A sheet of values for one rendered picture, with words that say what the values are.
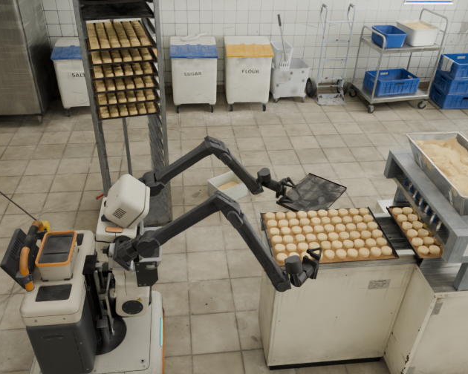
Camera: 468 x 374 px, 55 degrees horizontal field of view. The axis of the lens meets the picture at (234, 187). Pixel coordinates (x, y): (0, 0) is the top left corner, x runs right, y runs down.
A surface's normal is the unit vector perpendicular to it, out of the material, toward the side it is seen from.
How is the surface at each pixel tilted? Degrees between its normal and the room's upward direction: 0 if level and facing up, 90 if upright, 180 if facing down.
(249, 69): 92
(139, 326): 0
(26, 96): 90
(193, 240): 0
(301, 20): 90
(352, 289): 90
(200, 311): 0
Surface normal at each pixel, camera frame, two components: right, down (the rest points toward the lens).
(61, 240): 0.04, -0.82
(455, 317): 0.11, 0.57
